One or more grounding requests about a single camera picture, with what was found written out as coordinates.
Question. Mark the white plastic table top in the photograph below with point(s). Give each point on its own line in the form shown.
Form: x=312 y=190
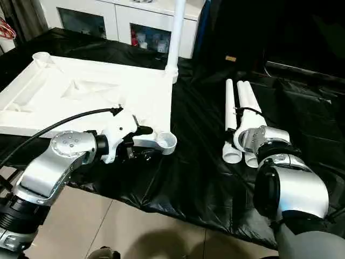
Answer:
x=81 y=97

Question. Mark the white plastic table leg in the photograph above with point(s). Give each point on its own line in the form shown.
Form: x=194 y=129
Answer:
x=175 y=38
x=252 y=100
x=243 y=102
x=230 y=108

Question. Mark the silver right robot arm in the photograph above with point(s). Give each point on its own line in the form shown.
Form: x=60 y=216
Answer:
x=291 y=189

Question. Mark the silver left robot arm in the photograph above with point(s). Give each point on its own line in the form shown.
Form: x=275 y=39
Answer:
x=48 y=172

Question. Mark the black plastic mat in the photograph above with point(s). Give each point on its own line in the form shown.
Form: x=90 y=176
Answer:
x=205 y=162

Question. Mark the small tan label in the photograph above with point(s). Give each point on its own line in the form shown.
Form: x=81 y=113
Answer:
x=231 y=58

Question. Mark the white cabinet with glass doors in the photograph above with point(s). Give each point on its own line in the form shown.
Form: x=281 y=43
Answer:
x=124 y=19

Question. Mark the red clothes hangers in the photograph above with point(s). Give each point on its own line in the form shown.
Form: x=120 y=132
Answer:
x=6 y=28

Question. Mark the large black screen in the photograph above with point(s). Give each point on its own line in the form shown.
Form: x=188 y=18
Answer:
x=291 y=29

